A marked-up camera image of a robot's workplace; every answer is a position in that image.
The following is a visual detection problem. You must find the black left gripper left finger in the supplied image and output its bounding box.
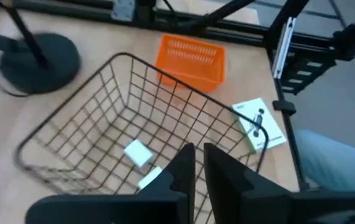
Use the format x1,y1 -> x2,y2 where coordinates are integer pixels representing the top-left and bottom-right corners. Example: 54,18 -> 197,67
137,142 -> 196,224

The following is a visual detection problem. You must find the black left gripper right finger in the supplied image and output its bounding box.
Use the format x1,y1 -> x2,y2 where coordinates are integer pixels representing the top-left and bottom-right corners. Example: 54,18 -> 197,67
203,142 -> 293,224

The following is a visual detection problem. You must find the small white charger block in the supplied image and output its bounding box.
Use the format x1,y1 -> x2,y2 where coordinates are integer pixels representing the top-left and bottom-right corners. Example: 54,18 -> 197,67
137,166 -> 164,191

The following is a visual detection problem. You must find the white green acer box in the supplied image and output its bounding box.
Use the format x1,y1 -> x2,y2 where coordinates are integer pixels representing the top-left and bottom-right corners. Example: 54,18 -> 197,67
231,97 -> 288,154

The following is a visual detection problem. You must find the black jointed support arm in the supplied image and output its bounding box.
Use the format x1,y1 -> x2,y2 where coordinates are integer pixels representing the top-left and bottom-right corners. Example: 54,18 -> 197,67
331,11 -> 355,62

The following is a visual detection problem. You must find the person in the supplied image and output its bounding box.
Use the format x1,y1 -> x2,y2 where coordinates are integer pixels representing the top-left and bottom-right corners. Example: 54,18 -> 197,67
294,128 -> 355,193

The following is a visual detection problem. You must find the orange plastic basket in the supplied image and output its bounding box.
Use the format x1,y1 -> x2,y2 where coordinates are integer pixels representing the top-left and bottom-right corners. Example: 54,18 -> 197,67
154,33 -> 227,94

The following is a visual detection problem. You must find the black control box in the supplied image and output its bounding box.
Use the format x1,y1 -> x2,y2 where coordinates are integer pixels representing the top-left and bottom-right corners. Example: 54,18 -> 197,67
280,51 -> 337,96

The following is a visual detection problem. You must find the white globe table lamp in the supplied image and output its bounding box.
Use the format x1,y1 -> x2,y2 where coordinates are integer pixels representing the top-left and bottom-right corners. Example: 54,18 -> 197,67
0,0 -> 81,98

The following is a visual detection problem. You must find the black wire basket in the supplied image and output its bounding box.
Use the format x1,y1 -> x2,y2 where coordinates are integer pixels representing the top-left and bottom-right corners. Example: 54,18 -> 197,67
13,52 -> 270,224

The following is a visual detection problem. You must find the silver aluminium bracket bar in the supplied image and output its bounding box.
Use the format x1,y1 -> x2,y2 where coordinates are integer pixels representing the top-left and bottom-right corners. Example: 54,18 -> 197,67
271,17 -> 297,80

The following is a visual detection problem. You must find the silver corner bracket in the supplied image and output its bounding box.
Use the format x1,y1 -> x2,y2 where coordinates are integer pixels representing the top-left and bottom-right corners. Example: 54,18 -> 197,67
111,0 -> 136,22

